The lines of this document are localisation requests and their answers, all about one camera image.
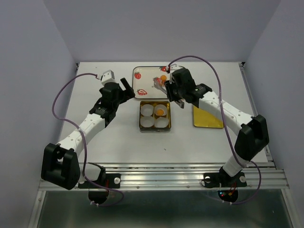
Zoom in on swirl cookie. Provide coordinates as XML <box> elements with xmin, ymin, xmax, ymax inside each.
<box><xmin>160</xmin><ymin>75</ymin><xmax>167</xmax><ymax>81</ymax></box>

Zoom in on gold tin lid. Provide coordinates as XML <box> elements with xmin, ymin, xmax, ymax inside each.
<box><xmin>193</xmin><ymin>106</ymin><xmax>224</xmax><ymax>129</ymax></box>

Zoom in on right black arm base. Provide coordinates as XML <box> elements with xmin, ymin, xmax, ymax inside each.
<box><xmin>200</xmin><ymin>167</ymin><xmax>247</xmax><ymax>204</ymax></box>

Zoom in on front right paper cup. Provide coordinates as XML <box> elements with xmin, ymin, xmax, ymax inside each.
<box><xmin>154</xmin><ymin>117</ymin><xmax>169</xmax><ymax>128</ymax></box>

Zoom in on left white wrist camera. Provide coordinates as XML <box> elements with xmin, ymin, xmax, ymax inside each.
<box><xmin>100</xmin><ymin>70</ymin><xmax>116</xmax><ymax>86</ymax></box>

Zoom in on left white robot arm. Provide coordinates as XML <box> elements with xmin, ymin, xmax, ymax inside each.
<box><xmin>41</xmin><ymin>76</ymin><xmax>135</xmax><ymax>190</ymax></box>

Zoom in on metal serving tongs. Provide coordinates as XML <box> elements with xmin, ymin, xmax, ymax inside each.
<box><xmin>153</xmin><ymin>78</ymin><xmax>185</xmax><ymax>109</ymax></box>

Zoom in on gold square cookie tin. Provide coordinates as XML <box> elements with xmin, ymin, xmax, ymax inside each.
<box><xmin>139</xmin><ymin>101</ymin><xmax>171</xmax><ymax>133</ymax></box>

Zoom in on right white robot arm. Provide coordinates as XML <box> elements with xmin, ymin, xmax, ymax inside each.
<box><xmin>164</xmin><ymin>68</ymin><xmax>269</xmax><ymax>185</ymax></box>

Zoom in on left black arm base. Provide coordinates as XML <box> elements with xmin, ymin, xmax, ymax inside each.
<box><xmin>78</xmin><ymin>162</ymin><xmax>124</xmax><ymax>207</ymax></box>

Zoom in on back right paper cup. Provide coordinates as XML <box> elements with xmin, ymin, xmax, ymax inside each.
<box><xmin>154</xmin><ymin>104</ymin><xmax>168</xmax><ymax>117</ymax></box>

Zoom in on front left paper cup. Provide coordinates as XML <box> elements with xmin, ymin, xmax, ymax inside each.
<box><xmin>140</xmin><ymin>116</ymin><xmax>155</xmax><ymax>128</ymax></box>

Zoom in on paper cup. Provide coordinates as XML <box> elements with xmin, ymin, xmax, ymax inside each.
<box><xmin>154</xmin><ymin>117</ymin><xmax>169</xmax><ymax>128</ymax></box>
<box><xmin>140</xmin><ymin>116</ymin><xmax>155</xmax><ymax>128</ymax></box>
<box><xmin>140</xmin><ymin>104</ymin><xmax>154</xmax><ymax>116</ymax></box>
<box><xmin>154</xmin><ymin>104</ymin><xmax>168</xmax><ymax>117</ymax></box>

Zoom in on strawberry pattern tray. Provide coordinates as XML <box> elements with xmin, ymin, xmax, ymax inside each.
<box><xmin>132</xmin><ymin>66</ymin><xmax>170</xmax><ymax>100</ymax></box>

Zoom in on back left paper cup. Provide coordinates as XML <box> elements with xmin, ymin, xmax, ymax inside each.
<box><xmin>140</xmin><ymin>104</ymin><xmax>154</xmax><ymax>116</ymax></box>

